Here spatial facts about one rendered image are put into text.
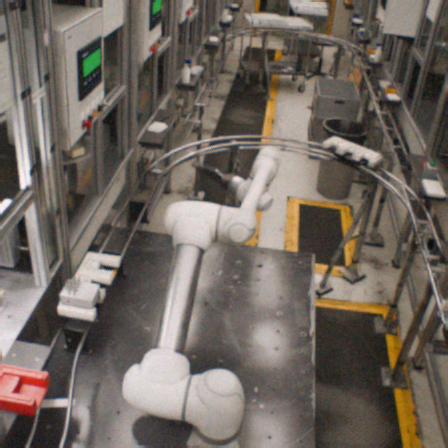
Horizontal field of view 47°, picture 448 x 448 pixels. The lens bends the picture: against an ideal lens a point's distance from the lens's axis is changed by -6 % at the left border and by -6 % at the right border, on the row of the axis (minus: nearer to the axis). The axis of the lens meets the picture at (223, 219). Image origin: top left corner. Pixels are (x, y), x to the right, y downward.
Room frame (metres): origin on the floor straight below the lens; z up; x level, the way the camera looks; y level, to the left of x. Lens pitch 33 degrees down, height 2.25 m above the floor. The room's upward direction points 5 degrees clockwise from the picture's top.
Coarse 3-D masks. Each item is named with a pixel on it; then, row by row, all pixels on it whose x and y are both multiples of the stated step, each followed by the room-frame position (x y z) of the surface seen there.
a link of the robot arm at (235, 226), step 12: (228, 216) 1.58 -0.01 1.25; (240, 216) 1.58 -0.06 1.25; (252, 216) 1.63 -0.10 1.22; (216, 228) 1.56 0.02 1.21; (228, 228) 1.53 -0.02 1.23; (240, 228) 1.53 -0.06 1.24; (252, 228) 1.56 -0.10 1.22; (216, 240) 1.56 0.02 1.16; (228, 240) 1.52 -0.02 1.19; (240, 240) 1.52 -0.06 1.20
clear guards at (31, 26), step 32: (0, 0) 1.43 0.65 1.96; (32, 0) 1.62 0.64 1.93; (0, 32) 1.41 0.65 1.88; (32, 32) 1.60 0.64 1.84; (0, 64) 1.39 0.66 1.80; (32, 64) 1.58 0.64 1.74; (0, 96) 1.36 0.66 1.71; (32, 96) 1.56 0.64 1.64; (0, 128) 1.34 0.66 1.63; (32, 128) 1.54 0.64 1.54; (0, 160) 1.31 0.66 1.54; (0, 192) 1.29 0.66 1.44; (32, 192) 1.48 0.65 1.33; (0, 224) 1.26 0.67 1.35
